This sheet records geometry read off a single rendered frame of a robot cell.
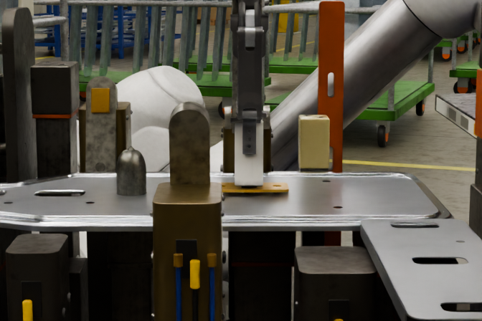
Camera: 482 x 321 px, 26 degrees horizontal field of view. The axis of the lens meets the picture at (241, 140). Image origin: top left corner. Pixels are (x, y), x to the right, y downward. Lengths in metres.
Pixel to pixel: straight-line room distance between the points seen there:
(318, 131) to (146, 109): 0.56
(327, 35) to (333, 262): 0.39
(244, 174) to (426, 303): 0.38
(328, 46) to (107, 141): 0.29
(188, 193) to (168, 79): 0.86
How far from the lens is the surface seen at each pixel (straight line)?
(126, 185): 1.11
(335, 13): 1.25
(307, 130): 1.22
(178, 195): 0.90
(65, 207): 1.07
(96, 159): 1.27
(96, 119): 1.27
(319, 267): 0.92
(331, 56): 1.26
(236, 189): 1.10
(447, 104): 1.69
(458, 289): 0.81
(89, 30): 9.29
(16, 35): 1.29
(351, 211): 1.05
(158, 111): 1.73
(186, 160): 0.94
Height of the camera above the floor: 1.24
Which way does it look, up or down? 9 degrees down
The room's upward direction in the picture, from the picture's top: straight up
